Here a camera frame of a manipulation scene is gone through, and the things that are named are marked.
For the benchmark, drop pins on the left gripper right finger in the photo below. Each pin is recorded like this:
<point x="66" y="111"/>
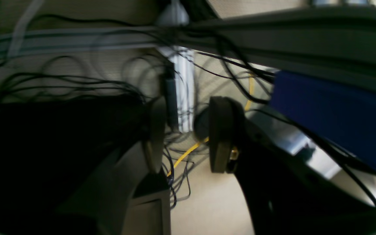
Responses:
<point x="283" y="194"/>

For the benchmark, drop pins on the blue box under desk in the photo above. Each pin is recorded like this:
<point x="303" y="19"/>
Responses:
<point x="345" y="115"/>

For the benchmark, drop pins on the white vertical post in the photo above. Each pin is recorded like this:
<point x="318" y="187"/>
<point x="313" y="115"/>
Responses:
<point x="180" y="88"/>

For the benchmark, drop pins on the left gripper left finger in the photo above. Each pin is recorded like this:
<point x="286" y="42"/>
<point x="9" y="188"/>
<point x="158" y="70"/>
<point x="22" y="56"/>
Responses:
<point x="71" y="167"/>

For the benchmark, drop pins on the grey desk frame beam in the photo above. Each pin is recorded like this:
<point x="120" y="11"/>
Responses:
<point x="331" y="43"/>

